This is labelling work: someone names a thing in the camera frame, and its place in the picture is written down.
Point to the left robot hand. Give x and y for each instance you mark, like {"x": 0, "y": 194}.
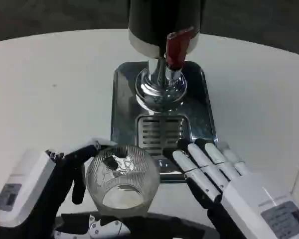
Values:
{"x": 32, "y": 179}

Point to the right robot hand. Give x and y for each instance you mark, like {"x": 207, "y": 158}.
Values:
{"x": 239, "y": 196}

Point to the clear ribbed glass cup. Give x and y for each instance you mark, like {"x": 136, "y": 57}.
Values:
{"x": 139, "y": 174}

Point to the steel drip tray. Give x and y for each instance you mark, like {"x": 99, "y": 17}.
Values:
{"x": 201, "y": 109}

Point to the black and white robot torso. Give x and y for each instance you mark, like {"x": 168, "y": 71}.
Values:
{"x": 139, "y": 225}

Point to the steel slotted drain grid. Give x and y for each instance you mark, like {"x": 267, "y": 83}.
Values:
{"x": 152, "y": 132}

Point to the black drink dispenser chrome stand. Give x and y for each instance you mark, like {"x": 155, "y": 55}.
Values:
{"x": 162, "y": 20}

